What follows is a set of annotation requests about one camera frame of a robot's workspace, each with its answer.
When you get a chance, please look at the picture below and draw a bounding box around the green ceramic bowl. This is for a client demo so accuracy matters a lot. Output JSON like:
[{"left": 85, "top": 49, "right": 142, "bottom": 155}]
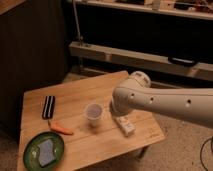
[{"left": 23, "top": 131, "right": 65, "bottom": 171}]

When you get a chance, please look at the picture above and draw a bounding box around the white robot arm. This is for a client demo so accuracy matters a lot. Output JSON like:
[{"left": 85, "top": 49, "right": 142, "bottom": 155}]
[{"left": 110, "top": 71, "right": 213, "bottom": 128}]

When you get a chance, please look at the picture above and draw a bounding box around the clear plastic cup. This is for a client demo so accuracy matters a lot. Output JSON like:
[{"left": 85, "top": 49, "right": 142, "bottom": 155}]
[{"left": 84, "top": 103, "right": 103, "bottom": 127}]

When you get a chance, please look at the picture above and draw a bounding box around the wooden shelf beam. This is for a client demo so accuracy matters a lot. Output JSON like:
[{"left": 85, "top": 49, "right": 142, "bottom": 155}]
[{"left": 69, "top": 41, "right": 213, "bottom": 81}]

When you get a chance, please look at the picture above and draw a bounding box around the wooden table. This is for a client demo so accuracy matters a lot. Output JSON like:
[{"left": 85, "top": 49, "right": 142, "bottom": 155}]
[{"left": 17, "top": 71, "right": 165, "bottom": 171}]

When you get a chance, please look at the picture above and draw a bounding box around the small white box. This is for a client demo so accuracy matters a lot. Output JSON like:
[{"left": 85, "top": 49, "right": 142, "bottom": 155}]
[{"left": 114, "top": 117, "right": 135, "bottom": 137}]

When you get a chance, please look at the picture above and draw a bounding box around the metal pole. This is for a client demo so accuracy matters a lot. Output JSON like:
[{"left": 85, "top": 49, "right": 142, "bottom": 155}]
[{"left": 72, "top": 0, "right": 83, "bottom": 46}]

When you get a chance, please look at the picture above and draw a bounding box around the orange carrot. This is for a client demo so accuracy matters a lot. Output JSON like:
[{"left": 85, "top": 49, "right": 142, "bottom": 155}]
[{"left": 48, "top": 121, "right": 73, "bottom": 135}]

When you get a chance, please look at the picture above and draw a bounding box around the black handle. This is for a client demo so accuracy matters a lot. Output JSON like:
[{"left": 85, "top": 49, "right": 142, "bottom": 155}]
[{"left": 168, "top": 57, "right": 198, "bottom": 67}]

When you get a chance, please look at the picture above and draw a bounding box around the black cable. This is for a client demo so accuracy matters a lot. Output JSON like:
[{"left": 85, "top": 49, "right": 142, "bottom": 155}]
[{"left": 199, "top": 136, "right": 213, "bottom": 171}]

